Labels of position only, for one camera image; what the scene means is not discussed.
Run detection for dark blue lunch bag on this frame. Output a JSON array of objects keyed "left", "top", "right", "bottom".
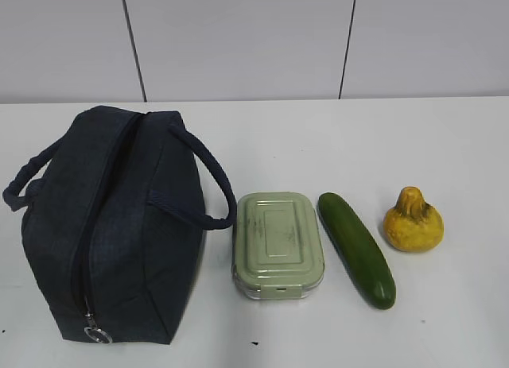
[{"left": 2, "top": 106, "right": 237, "bottom": 344}]

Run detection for silver zipper pull ring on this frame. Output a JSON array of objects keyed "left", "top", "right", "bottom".
[{"left": 83, "top": 310, "right": 112, "bottom": 345}]

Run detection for green cucumber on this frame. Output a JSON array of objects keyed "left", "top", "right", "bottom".
[{"left": 317, "top": 192, "right": 396, "bottom": 310}]

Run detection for yellow squash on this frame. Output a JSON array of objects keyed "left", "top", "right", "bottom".
[{"left": 383, "top": 186, "right": 445, "bottom": 253}]

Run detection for green lidded lunch box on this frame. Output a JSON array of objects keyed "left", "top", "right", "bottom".
[{"left": 231, "top": 192, "right": 325, "bottom": 300}]

